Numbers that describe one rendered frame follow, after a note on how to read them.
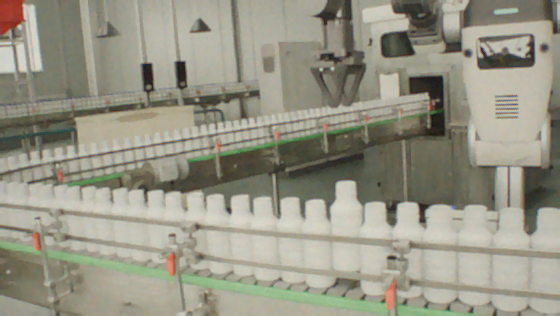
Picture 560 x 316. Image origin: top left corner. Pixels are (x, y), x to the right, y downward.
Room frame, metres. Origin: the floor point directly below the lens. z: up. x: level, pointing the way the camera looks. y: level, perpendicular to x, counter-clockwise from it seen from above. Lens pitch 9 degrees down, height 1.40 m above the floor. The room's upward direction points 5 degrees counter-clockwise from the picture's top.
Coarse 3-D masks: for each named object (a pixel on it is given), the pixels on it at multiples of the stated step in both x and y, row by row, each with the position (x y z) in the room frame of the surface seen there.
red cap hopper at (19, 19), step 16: (0, 0) 6.72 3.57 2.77; (16, 0) 6.86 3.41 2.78; (0, 16) 6.73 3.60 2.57; (16, 16) 6.86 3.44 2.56; (0, 32) 6.74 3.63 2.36; (16, 48) 7.38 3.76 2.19; (16, 64) 7.36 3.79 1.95; (16, 80) 6.80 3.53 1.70; (32, 80) 6.94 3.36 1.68; (16, 96) 6.77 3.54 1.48; (32, 96) 6.92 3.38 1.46
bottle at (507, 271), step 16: (512, 208) 0.77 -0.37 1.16; (512, 224) 0.74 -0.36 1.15; (496, 240) 0.75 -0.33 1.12; (512, 240) 0.73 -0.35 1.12; (528, 240) 0.73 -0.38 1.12; (496, 256) 0.75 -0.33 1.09; (512, 256) 0.73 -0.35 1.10; (496, 272) 0.75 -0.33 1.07; (512, 272) 0.73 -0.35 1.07; (528, 272) 0.74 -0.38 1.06; (528, 288) 0.74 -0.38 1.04; (496, 304) 0.75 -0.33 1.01; (512, 304) 0.73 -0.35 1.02; (528, 304) 0.74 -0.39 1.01
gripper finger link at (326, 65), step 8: (328, 56) 0.90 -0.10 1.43; (312, 64) 0.88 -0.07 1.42; (320, 64) 0.87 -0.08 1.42; (328, 64) 0.87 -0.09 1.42; (336, 64) 0.87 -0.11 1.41; (344, 64) 0.85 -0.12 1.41; (312, 72) 0.88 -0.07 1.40; (320, 72) 0.88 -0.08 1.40; (328, 72) 0.88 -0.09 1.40; (336, 72) 0.86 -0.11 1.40; (344, 72) 0.86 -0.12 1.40; (320, 80) 0.88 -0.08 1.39; (344, 80) 0.87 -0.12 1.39; (320, 88) 0.89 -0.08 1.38; (328, 96) 0.88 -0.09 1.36; (336, 96) 0.88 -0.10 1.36; (336, 104) 0.88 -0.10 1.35
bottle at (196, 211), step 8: (192, 200) 1.06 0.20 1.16; (200, 200) 1.06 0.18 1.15; (192, 208) 1.06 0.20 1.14; (200, 208) 1.06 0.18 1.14; (184, 216) 1.07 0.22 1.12; (192, 216) 1.05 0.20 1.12; (200, 216) 1.05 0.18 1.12; (200, 232) 1.05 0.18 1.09; (200, 240) 1.05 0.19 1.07; (200, 248) 1.05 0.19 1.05; (192, 264) 1.06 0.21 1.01; (200, 264) 1.05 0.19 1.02
